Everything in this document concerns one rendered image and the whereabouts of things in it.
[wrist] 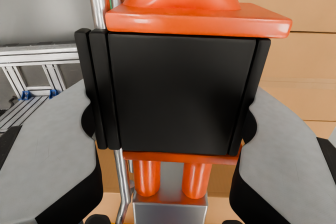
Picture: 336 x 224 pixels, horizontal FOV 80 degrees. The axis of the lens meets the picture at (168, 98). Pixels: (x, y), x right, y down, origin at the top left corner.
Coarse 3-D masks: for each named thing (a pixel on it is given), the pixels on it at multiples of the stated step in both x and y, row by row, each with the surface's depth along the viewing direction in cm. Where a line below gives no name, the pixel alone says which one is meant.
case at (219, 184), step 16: (96, 144) 51; (112, 160) 47; (112, 176) 43; (224, 176) 44; (112, 192) 40; (208, 192) 40; (224, 192) 40; (96, 208) 43; (112, 208) 43; (128, 208) 43; (208, 208) 42; (224, 208) 41
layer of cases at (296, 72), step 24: (240, 0) 69; (264, 0) 68; (288, 0) 68; (312, 0) 68; (312, 24) 72; (288, 48) 77; (312, 48) 77; (264, 72) 82; (288, 72) 82; (312, 72) 82; (288, 96) 88; (312, 96) 88; (312, 120) 95
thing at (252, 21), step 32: (128, 32) 8; (160, 32) 8; (192, 32) 8; (224, 32) 8; (256, 32) 8; (288, 32) 8; (128, 64) 9; (160, 64) 9; (192, 64) 9; (224, 64) 9; (256, 64) 9; (128, 96) 10; (160, 96) 10; (192, 96) 10; (224, 96) 10; (128, 128) 11; (160, 128) 11; (192, 128) 11; (224, 128) 11; (160, 160) 12; (192, 160) 12; (224, 160) 12
